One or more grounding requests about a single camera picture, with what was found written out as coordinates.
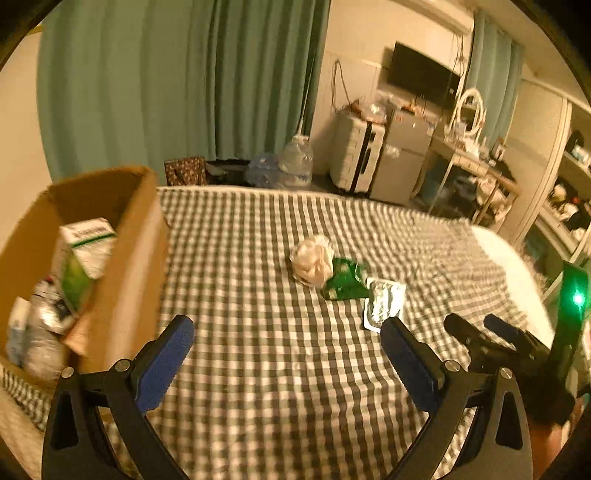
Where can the black wall television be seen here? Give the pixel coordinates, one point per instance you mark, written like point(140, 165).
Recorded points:
point(420, 76)

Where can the blue white small packet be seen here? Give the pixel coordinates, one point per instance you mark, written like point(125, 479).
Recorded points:
point(16, 332)

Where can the narrow green curtain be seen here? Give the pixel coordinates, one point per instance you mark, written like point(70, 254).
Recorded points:
point(494, 69)

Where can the crushed blue water bottle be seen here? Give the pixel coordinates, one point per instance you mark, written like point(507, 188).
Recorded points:
point(263, 170)

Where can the grey small fridge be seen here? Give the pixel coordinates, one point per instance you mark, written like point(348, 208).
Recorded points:
point(397, 170)

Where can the beige cloth pile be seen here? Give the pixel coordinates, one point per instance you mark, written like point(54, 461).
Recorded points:
point(491, 191)

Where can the round white vanity mirror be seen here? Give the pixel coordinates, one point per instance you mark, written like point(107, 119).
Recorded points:
point(471, 89)

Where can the green white carton box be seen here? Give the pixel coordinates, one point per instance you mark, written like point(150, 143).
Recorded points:
point(76, 277)

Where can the white suitcase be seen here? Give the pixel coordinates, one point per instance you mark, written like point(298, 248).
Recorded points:
point(346, 152)

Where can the clear plastic bag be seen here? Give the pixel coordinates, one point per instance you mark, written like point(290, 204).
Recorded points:
point(374, 110)

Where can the person's right forearm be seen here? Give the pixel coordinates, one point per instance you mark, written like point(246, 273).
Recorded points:
point(547, 452)

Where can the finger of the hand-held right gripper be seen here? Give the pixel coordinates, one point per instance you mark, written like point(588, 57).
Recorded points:
point(503, 328)
point(461, 330)

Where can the checkered blanket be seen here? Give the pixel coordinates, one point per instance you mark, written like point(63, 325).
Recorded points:
point(277, 392)

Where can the silver packets in box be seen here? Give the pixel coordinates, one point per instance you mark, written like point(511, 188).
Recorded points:
point(44, 341)

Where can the patterned gift bag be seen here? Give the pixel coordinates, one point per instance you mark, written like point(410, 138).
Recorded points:
point(184, 170)

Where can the white open shelf unit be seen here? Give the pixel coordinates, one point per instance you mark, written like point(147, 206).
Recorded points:
point(549, 184)

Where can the brown cardboard box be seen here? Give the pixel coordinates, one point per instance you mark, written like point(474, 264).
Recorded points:
point(129, 277)

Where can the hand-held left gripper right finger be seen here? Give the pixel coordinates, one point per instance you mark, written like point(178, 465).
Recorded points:
point(411, 369)

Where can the white clear wrapper packet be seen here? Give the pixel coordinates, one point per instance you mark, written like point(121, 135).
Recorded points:
point(385, 302)

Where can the wide green curtain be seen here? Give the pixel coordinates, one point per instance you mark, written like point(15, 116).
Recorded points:
point(184, 83)

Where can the large clear water bottle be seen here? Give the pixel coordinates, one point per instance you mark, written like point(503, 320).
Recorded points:
point(298, 161)

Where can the green snack packet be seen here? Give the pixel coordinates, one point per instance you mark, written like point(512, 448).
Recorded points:
point(344, 279)

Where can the wooden dressing desk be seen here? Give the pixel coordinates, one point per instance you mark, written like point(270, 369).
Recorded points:
point(461, 159)

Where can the crumpled white plastic bag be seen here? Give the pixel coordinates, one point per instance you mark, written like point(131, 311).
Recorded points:
point(309, 258)

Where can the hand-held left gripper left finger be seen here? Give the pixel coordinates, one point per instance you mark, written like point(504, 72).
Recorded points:
point(166, 364)

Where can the dark bag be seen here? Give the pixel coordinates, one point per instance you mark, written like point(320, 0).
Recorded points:
point(226, 173)

